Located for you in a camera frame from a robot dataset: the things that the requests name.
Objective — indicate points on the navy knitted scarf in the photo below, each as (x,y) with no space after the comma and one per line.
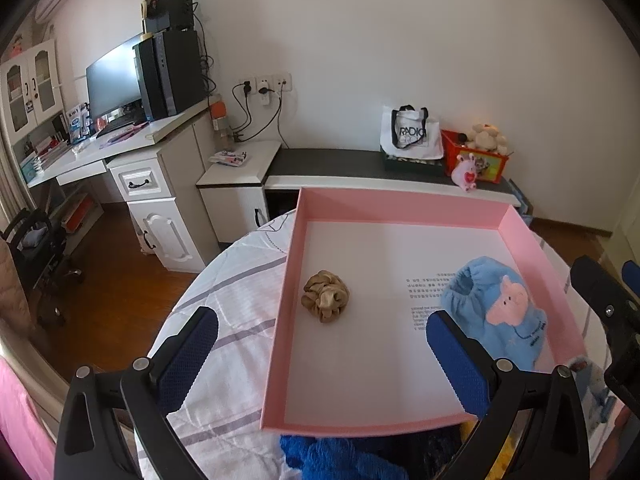
(430,452)

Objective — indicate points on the pink doll figure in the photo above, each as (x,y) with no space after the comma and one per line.
(17,46)

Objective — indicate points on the red storage box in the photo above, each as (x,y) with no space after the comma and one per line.
(485,165)

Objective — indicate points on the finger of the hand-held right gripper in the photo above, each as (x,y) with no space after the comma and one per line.
(597,290)
(632,280)

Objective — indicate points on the bright blue knitted scarf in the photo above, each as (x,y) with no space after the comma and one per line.
(325,460)

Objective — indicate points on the white desk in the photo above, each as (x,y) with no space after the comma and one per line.
(165,200)

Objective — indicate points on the black speaker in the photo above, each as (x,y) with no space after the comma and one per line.
(172,10)

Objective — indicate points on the black keyboard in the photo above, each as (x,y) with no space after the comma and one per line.
(120,122)

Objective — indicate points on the pink shallow box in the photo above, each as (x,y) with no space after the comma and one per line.
(375,360)

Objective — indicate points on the pink rabbit plush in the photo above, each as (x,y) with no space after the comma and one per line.
(466,172)

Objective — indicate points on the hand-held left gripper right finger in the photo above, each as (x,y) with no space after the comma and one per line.
(455,355)

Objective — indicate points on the white low cabinet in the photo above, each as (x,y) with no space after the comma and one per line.
(235,195)

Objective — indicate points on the stack of books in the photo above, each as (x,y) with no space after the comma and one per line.
(42,157)

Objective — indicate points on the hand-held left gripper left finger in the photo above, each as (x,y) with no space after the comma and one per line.
(192,355)

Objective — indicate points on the beige satin scrunchie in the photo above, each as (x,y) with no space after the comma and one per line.
(325,296)

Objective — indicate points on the black-topped low bench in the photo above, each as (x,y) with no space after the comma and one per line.
(340,162)

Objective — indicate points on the black office chair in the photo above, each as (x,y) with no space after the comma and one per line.
(40,255)

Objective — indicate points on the white plaid quilt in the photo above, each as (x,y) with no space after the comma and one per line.
(235,280)

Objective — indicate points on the beige plush toy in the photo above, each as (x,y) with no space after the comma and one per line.
(485,137)

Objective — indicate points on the orange-capped bottle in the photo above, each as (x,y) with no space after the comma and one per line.
(219,120)

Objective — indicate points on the black computer tower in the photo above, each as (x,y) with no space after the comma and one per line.
(170,75)

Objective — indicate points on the blue and white carton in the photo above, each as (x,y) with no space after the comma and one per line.
(77,122)

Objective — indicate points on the white tote bag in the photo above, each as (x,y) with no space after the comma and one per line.
(412,130)

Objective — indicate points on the blue boxes beside bench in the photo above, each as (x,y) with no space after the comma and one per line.
(522,200)

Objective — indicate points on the white wall socket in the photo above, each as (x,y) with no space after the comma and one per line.
(263,82)
(282,80)
(245,84)

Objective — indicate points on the pink printed packet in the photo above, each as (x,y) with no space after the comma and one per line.
(229,157)

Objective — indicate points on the white glass-door cabinet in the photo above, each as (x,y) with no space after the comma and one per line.
(30,85)

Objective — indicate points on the black computer monitor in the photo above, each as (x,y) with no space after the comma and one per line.
(112,82)

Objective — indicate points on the blue pig hair cap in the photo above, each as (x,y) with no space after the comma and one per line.
(470,285)

